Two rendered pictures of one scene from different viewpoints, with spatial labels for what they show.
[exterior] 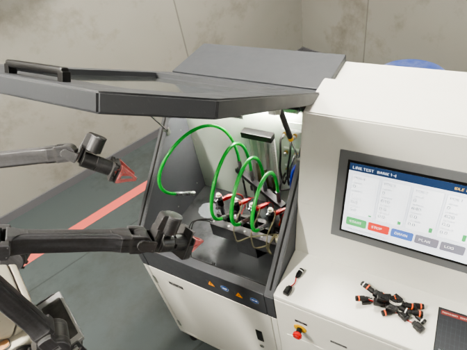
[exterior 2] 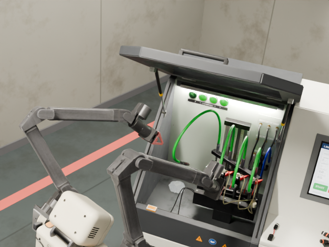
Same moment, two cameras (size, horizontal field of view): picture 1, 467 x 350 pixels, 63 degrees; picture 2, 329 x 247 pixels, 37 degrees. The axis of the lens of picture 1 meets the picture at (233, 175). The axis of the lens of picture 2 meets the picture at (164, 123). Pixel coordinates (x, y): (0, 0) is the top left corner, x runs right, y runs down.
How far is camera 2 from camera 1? 1.32 m
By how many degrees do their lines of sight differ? 18
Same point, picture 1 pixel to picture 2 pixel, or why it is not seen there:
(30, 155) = (102, 113)
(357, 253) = (317, 212)
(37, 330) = (137, 232)
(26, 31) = not seen: outside the picture
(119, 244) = (193, 176)
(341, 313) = not seen: outside the picture
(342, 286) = (308, 235)
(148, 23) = (75, 17)
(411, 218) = not seen: outside the picture
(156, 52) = (75, 45)
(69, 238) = (172, 165)
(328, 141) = (309, 127)
